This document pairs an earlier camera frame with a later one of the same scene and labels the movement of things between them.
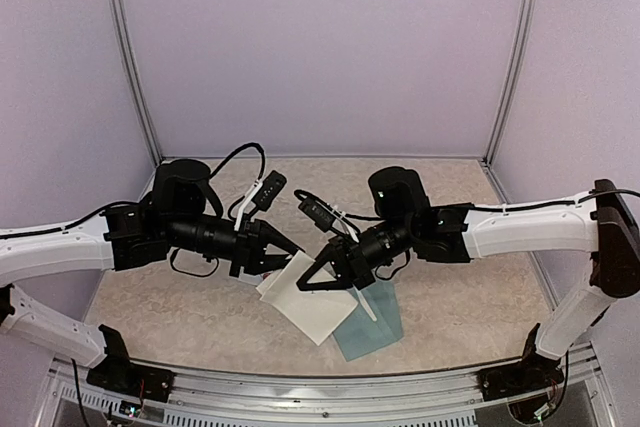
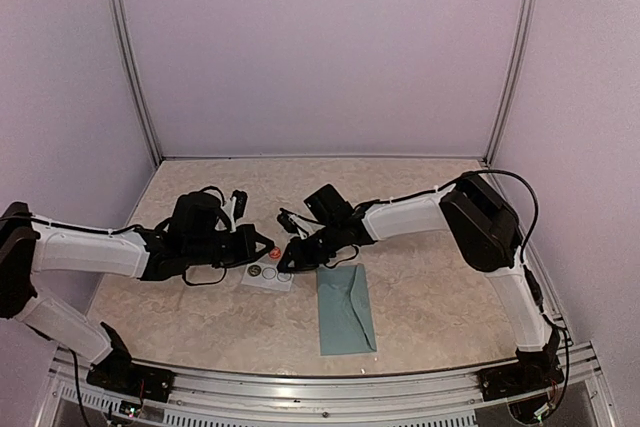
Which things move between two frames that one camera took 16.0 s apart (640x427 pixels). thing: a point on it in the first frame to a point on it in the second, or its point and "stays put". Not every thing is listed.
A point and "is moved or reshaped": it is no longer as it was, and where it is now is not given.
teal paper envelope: (375, 324) is moved or reshaped
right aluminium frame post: (529, 2) stays put
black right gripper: (352, 264) to (302, 260)
